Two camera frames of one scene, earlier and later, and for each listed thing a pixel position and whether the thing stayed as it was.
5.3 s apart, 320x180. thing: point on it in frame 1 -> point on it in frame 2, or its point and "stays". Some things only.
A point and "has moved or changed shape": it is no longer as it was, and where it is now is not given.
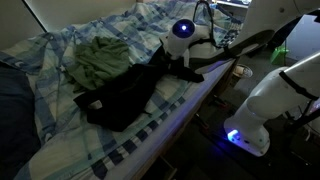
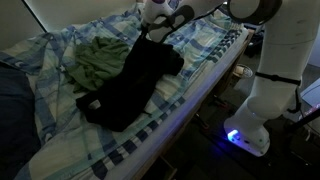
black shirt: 114,107 has moved or changed shape
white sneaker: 242,70 stays
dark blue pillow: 19,125 stays
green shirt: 97,62 stays
